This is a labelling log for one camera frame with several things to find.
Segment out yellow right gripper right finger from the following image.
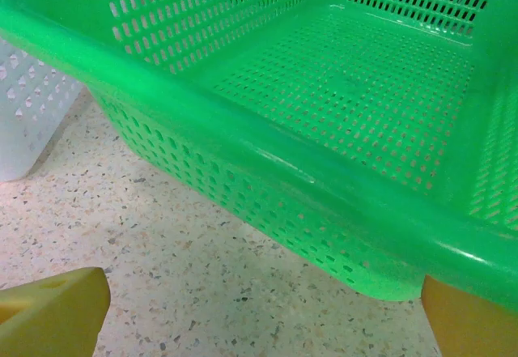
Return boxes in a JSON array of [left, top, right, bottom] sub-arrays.
[[421, 274, 518, 357]]

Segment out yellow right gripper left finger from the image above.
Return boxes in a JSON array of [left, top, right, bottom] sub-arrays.
[[0, 266, 111, 357]]

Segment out green plastic basket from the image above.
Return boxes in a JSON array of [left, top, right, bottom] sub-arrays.
[[0, 0, 518, 302]]

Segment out white plastic basket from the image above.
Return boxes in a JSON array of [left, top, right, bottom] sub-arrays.
[[0, 35, 88, 182]]

